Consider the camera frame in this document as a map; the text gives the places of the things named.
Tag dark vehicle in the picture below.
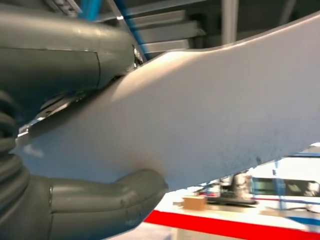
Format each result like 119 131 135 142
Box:
250 177 320 208

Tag small cardboard box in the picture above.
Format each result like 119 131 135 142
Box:
182 195 208 212

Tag blue steel frame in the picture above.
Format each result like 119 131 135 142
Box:
272 152 320 213

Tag red barrier belt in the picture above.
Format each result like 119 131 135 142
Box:
143 209 320 240

